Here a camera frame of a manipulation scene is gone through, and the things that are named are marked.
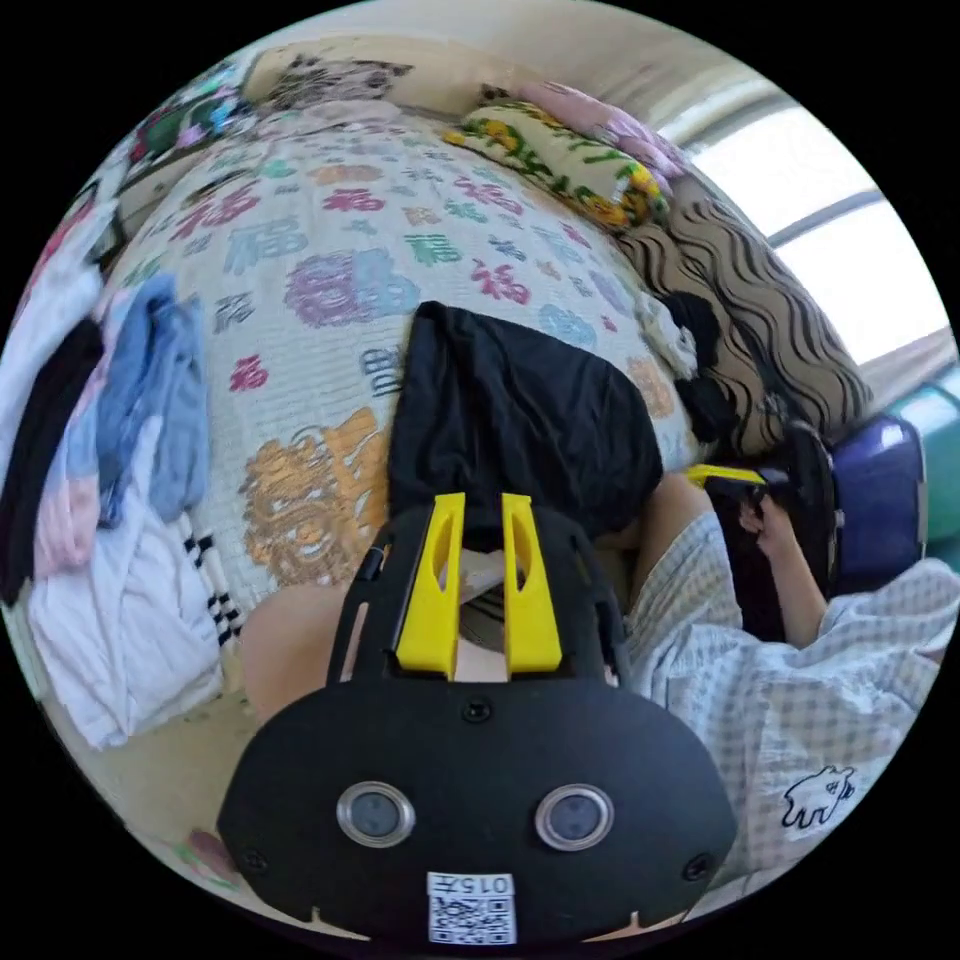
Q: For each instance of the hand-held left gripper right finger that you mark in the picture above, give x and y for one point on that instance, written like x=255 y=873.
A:
x=531 y=600

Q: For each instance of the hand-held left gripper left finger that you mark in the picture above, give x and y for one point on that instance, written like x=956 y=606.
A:
x=429 y=600

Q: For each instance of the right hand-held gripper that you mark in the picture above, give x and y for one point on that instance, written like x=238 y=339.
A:
x=814 y=495

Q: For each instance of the black t-shirt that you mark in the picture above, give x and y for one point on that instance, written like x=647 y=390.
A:
x=517 y=420

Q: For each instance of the person's right forearm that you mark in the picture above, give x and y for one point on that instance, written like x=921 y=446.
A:
x=802 y=607

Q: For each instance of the person's right hand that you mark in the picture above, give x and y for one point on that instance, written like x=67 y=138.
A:
x=772 y=540

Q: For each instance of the black and white plush toy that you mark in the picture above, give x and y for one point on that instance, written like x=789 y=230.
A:
x=697 y=337

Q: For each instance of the glossy dark blue container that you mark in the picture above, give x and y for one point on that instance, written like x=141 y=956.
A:
x=877 y=495

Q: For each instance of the brown wavy striped pillow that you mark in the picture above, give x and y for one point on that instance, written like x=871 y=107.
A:
x=757 y=315

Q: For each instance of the window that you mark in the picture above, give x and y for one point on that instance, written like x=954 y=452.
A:
x=862 y=300

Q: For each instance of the person's body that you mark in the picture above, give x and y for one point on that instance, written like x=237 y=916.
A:
x=750 y=712

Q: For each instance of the bed with printed sheet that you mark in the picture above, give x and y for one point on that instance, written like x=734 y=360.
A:
x=300 y=367

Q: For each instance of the pile of clothes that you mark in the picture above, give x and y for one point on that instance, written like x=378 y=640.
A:
x=127 y=465

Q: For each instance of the yellow green floral pillow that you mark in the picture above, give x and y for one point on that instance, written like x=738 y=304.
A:
x=555 y=161

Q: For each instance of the pink pillow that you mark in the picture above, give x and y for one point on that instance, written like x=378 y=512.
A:
x=600 y=112

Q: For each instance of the cat print pillow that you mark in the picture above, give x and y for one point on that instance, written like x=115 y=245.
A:
x=330 y=75

